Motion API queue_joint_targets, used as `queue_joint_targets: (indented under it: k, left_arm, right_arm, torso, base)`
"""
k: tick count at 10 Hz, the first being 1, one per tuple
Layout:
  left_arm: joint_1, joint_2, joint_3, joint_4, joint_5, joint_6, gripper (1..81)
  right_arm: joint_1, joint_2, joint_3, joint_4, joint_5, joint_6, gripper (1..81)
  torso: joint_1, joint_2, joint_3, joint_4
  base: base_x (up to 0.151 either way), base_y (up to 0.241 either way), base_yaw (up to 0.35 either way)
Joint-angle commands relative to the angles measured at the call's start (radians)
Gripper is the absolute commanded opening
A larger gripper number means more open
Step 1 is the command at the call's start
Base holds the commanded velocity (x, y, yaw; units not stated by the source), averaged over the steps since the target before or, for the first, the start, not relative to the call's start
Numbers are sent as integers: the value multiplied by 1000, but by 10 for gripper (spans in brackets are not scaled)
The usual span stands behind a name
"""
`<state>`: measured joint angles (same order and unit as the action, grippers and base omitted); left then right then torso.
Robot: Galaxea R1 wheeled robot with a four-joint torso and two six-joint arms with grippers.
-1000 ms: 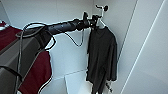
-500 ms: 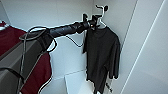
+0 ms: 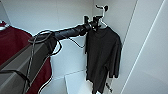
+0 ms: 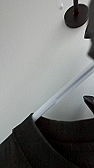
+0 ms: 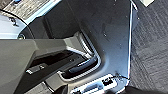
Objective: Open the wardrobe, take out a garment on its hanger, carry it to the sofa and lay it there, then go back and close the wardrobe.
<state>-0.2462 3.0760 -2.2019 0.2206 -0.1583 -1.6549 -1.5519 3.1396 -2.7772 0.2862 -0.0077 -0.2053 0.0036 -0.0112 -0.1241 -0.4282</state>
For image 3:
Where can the white clothes hanger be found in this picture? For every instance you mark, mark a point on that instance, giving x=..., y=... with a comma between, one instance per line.
x=103, y=22
x=2, y=24

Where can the black garment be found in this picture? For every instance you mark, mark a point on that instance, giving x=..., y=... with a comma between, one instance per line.
x=101, y=53

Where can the white wardrobe door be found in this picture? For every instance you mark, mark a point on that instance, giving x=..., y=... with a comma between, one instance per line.
x=150, y=33

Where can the white wardrobe carcass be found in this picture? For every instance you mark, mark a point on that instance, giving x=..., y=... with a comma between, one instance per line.
x=60, y=16

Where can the white wardrobe shelf block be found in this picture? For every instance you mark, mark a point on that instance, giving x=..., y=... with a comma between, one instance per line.
x=75, y=83

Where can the small black door latch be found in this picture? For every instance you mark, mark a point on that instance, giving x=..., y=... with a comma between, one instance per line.
x=109, y=88

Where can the maroon and white jacket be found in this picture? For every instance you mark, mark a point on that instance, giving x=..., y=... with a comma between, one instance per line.
x=13, y=43

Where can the black wall hook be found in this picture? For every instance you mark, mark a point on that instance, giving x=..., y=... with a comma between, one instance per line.
x=106, y=7

